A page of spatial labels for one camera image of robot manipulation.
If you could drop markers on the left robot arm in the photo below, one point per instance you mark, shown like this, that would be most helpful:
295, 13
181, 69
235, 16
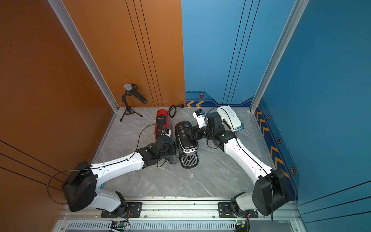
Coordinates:
82, 187

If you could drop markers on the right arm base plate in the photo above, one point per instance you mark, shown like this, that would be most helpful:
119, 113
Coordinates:
229, 210

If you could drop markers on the white coffee machine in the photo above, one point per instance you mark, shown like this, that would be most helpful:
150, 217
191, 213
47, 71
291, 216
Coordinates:
230, 118

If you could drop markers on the right circuit board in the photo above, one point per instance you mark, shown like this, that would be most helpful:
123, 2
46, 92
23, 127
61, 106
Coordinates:
243, 226

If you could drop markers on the circuit board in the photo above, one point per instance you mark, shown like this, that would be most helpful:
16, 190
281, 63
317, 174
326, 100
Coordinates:
243, 226
119, 226

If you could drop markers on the left circuit board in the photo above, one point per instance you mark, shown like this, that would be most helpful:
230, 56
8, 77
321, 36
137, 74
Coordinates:
119, 226

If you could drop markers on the black coffee machine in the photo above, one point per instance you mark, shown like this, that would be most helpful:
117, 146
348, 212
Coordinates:
187, 149

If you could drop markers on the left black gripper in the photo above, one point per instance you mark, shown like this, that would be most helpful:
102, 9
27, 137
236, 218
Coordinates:
173, 146

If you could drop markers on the grey microfibre cloth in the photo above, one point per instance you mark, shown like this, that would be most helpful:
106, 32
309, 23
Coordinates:
189, 134

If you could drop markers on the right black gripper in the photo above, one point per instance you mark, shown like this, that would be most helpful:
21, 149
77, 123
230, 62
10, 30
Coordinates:
198, 137

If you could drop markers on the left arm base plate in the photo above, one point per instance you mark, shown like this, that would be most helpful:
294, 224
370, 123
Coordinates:
130, 210

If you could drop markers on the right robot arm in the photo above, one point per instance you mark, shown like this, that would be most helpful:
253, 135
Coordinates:
271, 187

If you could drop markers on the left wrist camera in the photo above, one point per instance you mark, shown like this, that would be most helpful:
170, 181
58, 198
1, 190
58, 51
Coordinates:
166, 132

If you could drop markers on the red capsule coffee machine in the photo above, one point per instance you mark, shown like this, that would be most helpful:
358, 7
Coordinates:
162, 122

